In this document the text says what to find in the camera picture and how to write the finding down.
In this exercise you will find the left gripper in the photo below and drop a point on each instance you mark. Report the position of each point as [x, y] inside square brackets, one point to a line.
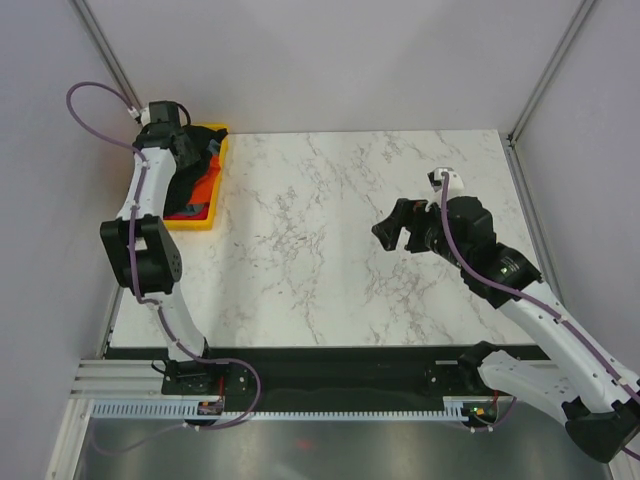
[192, 156]

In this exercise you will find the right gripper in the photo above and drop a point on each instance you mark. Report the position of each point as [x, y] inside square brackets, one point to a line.
[406, 213]

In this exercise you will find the black t-shirt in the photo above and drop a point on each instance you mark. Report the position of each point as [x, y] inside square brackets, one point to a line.
[178, 192]

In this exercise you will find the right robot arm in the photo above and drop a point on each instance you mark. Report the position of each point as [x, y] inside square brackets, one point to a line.
[593, 396]

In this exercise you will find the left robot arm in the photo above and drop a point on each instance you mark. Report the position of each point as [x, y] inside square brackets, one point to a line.
[144, 257]

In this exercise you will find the grey t-shirt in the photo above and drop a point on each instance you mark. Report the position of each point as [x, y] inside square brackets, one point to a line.
[212, 149]

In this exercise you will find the orange t-shirt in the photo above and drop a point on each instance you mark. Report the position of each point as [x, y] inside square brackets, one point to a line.
[203, 188]

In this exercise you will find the pink t-shirt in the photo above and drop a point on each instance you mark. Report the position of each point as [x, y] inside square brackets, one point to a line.
[184, 217]

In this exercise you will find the yellow plastic bin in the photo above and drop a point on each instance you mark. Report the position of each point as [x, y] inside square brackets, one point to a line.
[220, 133]

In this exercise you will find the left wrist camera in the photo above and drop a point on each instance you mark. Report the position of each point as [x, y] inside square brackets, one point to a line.
[160, 112]

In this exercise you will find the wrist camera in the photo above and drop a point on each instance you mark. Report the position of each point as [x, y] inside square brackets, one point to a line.
[445, 179]
[160, 112]

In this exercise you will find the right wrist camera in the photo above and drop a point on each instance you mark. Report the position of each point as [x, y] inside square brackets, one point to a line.
[445, 179]

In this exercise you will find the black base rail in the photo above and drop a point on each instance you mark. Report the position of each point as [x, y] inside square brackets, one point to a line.
[388, 376]

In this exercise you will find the left aluminium frame post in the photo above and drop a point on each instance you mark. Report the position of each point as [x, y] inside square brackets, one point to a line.
[98, 38]

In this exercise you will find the white slotted cable duct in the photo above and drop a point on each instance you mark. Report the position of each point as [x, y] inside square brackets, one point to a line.
[448, 409]

